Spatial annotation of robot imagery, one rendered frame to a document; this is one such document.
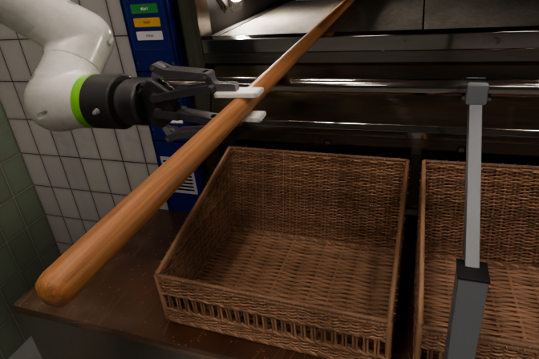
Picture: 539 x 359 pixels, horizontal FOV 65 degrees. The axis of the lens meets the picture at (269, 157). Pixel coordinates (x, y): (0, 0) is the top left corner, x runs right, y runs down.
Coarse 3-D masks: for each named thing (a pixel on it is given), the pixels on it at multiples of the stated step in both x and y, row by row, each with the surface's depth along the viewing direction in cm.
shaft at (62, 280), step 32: (352, 0) 158; (320, 32) 106; (288, 64) 80; (224, 128) 54; (192, 160) 46; (160, 192) 41; (96, 224) 35; (128, 224) 36; (64, 256) 31; (96, 256) 33; (64, 288) 30
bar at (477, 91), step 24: (480, 96) 69; (504, 96) 69; (528, 96) 68; (480, 120) 69; (480, 144) 67; (480, 168) 66; (480, 192) 65; (456, 264) 63; (480, 264) 62; (456, 288) 62; (480, 288) 60; (456, 312) 63; (480, 312) 62; (456, 336) 65
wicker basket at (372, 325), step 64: (256, 192) 133; (320, 192) 125; (384, 192) 119; (192, 256) 115; (256, 256) 124; (320, 256) 121; (384, 256) 119; (192, 320) 103; (256, 320) 95; (320, 320) 88; (384, 320) 82
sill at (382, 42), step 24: (216, 48) 122; (240, 48) 120; (264, 48) 117; (288, 48) 115; (312, 48) 113; (336, 48) 111; (360, 48) 109; (384, 48) 107; (408, 48) 105; (432, 48) 104; (456, 48) 102; (480, 48) 100; (504, 48) 99
